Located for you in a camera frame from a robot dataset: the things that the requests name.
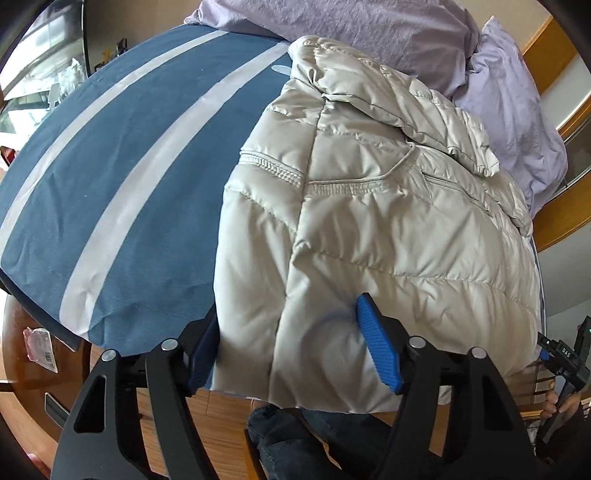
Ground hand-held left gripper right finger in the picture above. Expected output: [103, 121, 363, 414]
[355, 292, 539, 480]

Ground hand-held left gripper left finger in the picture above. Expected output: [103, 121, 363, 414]
[53, 305, 222, 480]

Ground cream quilted down jacket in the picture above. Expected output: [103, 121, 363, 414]
[210, 36, 544, 414]

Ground person's right hand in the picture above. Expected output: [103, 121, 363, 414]
[539, 390, 588, 422]

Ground person's legs in jeans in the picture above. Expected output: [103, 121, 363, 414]
[247, 401, 409, 480]

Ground wooden bed headboard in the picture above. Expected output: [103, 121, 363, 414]
[521, 14, 591, 254]

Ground clear plastic packet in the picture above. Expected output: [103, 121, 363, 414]
[22, 326, 62, 374]

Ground round wooden side table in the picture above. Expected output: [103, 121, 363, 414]
[0, 295, 95, 480]

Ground blue white-striped bed sheet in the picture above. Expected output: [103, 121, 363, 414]
[0, 23, 305, 393]

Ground lavender pillow, left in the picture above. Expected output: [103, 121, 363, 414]
[185, 0, 482, 95]

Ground window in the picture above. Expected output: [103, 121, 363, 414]
[0, 0, 89, 139]

